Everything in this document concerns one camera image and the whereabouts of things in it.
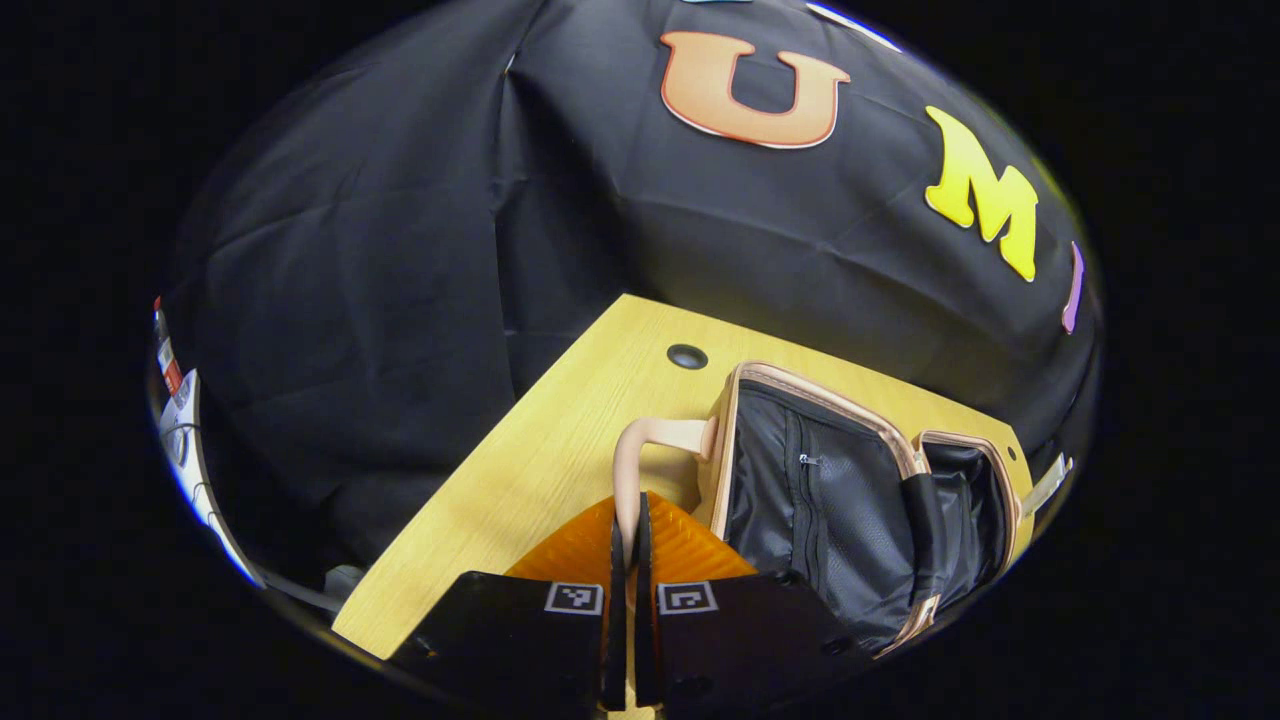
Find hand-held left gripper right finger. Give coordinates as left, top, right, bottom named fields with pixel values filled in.
left=633, top=490, right=873, bottom=716

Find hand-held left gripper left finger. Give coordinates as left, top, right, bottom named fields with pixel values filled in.
left=388, top=495, right=629, bottom=716

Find pink suitcase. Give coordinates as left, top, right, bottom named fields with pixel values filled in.
left=612, top=360, right=1036, bottom=659

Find black backdrop cloth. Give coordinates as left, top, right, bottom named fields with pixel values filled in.
left=150, top=0, right=1101, bottom=601

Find white desk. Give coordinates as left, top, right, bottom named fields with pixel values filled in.
left=157, top=370, right=269, bottom=591

